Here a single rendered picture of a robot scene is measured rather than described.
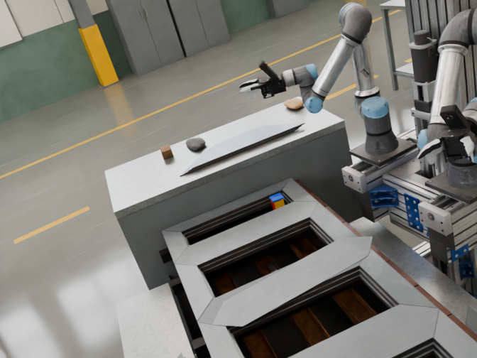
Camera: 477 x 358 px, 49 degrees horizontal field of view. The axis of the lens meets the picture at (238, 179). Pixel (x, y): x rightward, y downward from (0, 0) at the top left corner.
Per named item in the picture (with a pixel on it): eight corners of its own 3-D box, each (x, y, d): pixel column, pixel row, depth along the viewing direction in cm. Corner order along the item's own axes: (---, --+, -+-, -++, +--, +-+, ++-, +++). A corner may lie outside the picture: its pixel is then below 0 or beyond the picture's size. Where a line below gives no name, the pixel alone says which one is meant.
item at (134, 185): (116, 219, 259) (113, 212, 257) (106, 177, 312) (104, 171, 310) (345, 126, 281) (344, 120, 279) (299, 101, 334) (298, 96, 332)
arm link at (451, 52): (436, 6, 174) (412, 147, 169) (470, 1, 167) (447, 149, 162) (446, 21, 183) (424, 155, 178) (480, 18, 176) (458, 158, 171)
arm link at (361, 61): (362, 126, 244) (341, 10, 220) (355, 115, 257) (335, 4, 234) (387, 119, 243) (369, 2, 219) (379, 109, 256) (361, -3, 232)
